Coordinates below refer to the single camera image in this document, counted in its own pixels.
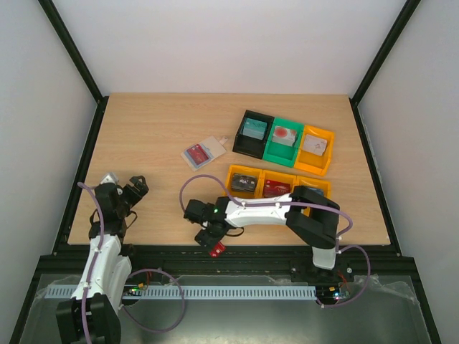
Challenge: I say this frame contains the red credit card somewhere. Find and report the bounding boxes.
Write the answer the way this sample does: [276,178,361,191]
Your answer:
[184,144,210,168]
[209,242,226,257]

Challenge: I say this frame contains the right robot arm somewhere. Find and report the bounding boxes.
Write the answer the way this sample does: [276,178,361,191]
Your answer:
[184,186,340,281]

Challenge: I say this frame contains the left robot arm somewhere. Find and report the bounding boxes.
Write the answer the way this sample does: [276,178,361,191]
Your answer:
[56,173,149,343]

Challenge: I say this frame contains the black VIP card stack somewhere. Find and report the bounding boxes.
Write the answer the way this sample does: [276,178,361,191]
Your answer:
[231,173,257,194]

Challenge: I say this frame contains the red VIP card stack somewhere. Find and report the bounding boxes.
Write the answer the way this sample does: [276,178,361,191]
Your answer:
[262,179,290,198]

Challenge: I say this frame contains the teal card stack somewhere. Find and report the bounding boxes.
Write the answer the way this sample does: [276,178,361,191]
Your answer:
[242,118,268,140]

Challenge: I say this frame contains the blue VIP card stack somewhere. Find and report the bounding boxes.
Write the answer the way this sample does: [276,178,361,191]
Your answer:
[308,186,325,196]

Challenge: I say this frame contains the red white card stack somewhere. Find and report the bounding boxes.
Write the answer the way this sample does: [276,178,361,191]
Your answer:
[272,125,297,147]

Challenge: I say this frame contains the yellow bin lower left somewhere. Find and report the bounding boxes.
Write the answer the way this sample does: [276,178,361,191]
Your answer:
[224,165,263,199]

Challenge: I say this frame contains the yellow bin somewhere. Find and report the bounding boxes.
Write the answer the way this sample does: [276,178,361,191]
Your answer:
[293,176,331,198]
[293,125,335,176]
[261,170,295,198]
[224,165,263,199]

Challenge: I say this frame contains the yellow bin lower middle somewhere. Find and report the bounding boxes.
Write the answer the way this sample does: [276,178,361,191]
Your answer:
[261,170,295,198]

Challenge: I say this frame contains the black bin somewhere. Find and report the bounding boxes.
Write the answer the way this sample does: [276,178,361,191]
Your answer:
[232,110,275,159]

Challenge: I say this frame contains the green bin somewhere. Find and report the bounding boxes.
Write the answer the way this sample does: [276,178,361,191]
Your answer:
[262,117,305,168]

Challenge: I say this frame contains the yellow bin lower right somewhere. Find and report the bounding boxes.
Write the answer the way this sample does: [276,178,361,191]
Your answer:
[293,176,331,198]

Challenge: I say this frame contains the yellow bin upper right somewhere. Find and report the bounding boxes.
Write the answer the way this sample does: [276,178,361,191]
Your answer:
[293,125,335,176]

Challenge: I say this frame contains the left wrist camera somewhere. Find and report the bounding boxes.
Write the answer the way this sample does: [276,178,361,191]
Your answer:
[100,172,119,185]

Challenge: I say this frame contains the black frame post left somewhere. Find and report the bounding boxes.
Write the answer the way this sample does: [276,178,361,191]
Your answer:
[38,0,108,105]

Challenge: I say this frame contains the black frame post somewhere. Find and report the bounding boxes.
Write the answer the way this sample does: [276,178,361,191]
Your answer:
[38,0,108,105]
[350,0,422,105]

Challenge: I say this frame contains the white slotted cable duct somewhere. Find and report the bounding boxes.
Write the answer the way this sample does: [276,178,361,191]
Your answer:
[46,285,317,301]

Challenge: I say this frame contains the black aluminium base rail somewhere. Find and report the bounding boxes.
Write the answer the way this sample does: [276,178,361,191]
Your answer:
[35,244,420,284]

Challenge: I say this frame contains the black frame post right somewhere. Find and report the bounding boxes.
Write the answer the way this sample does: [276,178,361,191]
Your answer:
[350,0,422,105]

